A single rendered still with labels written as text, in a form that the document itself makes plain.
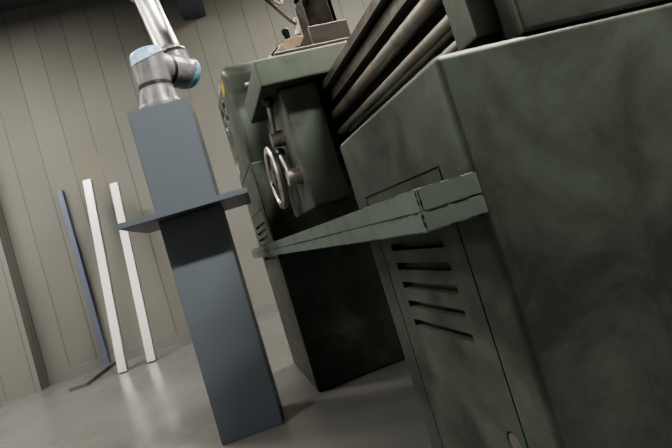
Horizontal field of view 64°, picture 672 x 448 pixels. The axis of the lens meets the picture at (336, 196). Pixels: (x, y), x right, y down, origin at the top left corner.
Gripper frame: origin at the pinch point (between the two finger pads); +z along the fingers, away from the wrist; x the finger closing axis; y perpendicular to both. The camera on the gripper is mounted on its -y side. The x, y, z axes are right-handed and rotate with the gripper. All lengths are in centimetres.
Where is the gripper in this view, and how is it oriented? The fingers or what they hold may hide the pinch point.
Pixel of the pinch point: (279, 2)
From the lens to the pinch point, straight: 195.2
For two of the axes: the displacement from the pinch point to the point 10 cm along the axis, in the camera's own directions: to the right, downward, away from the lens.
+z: 5.4, 8.4, 0.2
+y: 2.2, -1.2, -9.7
